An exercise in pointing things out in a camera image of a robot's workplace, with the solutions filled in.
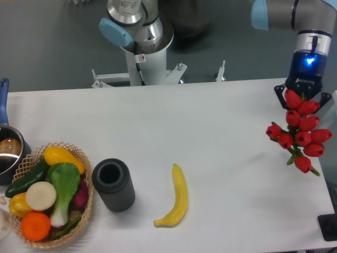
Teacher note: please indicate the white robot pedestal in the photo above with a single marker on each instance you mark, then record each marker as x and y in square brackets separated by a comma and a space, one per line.
[145, 58]

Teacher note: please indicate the orange fruit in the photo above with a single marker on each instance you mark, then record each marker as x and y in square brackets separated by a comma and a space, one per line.
[35, 226]

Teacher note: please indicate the blue handled saucepan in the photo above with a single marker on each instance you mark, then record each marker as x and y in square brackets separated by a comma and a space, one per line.
[14, 148]

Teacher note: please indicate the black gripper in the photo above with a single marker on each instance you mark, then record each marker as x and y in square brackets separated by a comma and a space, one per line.
[305, 77]

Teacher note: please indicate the green bean pod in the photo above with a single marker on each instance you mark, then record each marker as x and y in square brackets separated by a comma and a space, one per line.
[66, 230]

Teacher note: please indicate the dark green cucumber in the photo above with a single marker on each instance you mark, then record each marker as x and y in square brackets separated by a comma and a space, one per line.
[21, 185]

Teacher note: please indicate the red tulip bouquet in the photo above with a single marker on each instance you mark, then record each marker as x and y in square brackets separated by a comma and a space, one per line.
[302, 138]

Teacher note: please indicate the yellow squash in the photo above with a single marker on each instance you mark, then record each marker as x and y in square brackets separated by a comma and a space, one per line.
[53, 155]

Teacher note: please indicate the yellow banana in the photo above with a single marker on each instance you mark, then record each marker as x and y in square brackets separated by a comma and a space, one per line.
[177, 213]

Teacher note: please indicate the garlic clove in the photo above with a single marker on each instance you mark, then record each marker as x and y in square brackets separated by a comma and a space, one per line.
[3, 201]

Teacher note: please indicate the yellow bell pepper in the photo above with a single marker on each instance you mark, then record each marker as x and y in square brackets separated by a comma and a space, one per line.
[18, 205]

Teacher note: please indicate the beige round mushroom cap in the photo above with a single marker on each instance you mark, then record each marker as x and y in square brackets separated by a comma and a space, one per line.
[40, 196]

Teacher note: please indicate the woven wicker basket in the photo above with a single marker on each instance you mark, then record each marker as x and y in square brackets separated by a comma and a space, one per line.
[81, 215]

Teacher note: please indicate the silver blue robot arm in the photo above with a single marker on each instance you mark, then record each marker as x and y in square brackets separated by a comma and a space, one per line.
[312, 20]

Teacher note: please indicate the black device at edge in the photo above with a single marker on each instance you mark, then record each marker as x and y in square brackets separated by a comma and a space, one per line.
[327, 225]

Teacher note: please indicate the dark grey ribbed vase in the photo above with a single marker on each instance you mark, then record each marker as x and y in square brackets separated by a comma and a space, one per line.
[112, 180]

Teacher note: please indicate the green bok choy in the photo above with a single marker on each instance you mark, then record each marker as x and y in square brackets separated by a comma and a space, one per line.
[65, 178]

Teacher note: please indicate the purple red onion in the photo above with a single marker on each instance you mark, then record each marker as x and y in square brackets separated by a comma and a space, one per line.
[81, 196]

